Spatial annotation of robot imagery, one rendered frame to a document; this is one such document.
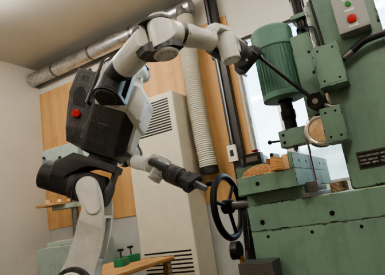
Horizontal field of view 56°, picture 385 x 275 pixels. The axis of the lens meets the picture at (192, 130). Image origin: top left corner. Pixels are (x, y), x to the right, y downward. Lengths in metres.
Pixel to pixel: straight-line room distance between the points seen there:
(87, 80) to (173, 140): 1.54
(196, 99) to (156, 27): 1.92
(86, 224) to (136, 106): 0.46
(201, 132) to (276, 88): 1.50
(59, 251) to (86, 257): 1.87
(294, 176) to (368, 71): 0.45
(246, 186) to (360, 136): 0.42
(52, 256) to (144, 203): 0.88
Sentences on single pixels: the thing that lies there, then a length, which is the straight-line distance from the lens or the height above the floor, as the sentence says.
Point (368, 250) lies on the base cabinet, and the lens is 1.26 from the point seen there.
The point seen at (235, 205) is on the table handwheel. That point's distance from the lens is 1.58.
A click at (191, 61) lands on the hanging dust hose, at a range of 3.11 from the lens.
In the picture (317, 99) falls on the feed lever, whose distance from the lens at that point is 1.34.
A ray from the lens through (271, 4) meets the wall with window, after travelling 3.16.
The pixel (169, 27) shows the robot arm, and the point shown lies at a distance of 1.09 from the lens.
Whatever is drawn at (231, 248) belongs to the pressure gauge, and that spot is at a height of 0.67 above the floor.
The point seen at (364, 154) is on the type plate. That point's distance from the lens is 1.35.
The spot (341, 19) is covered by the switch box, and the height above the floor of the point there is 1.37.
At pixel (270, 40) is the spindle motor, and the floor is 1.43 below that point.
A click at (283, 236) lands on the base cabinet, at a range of 1.30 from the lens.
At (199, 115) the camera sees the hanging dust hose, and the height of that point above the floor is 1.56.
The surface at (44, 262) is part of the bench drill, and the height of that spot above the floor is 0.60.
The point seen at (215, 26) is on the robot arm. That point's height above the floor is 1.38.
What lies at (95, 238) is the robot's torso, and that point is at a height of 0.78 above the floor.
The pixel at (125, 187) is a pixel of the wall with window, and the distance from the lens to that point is 3.54.
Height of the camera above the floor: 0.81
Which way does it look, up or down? 12 degrees up
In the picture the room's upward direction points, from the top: 9 degrees counter-clockwise
